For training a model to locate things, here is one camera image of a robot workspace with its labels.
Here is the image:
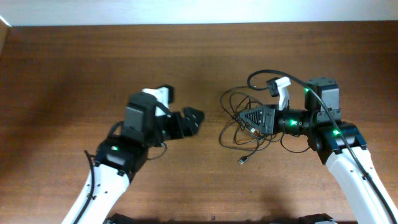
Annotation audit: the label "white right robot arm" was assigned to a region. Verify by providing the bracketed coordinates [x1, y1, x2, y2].
[239, 77, 397, 223]

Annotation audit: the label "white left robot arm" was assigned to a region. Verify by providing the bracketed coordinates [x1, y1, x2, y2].
[63, 92, 205, 223]

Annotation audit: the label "black usb cables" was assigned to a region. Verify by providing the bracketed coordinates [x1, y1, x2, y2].
[218, 85, 284, 165]

